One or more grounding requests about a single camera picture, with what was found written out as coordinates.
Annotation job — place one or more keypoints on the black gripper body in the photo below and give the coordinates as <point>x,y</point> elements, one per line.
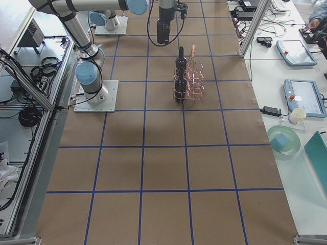
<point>162,28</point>

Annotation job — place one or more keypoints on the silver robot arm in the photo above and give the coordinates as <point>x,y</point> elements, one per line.
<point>106,19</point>
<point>89,71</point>

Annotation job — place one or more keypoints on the dark bottle in basket corner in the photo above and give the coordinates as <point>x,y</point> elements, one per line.
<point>180,86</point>

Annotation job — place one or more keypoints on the blue teach pendant far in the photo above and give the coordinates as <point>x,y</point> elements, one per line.
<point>295,53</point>

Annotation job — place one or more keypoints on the blue teach pendant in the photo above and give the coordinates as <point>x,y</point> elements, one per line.
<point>304,94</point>
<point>295,53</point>

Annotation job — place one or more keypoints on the black laptop power brick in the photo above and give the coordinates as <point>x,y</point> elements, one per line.
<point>271,111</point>

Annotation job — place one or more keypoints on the blue teach pendant near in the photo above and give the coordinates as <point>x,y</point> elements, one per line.
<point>304,94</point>

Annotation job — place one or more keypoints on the white paper cup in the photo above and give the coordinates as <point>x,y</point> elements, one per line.
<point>296,115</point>

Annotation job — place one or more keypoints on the blue foam block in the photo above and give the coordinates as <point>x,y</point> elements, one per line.
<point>279,141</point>

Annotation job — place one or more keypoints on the green glass plate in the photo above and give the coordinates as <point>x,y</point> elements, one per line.
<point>293,146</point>

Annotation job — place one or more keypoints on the dark bottle under basket handle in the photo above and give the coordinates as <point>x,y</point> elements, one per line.
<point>180,62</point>

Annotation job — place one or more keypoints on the copper wire wine basket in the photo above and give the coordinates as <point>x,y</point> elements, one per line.
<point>193,75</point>

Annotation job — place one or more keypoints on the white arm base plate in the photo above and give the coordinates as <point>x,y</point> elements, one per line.
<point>104,101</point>
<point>121,30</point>

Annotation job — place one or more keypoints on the aluminium frame post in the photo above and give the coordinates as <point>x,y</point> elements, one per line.
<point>257,18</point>

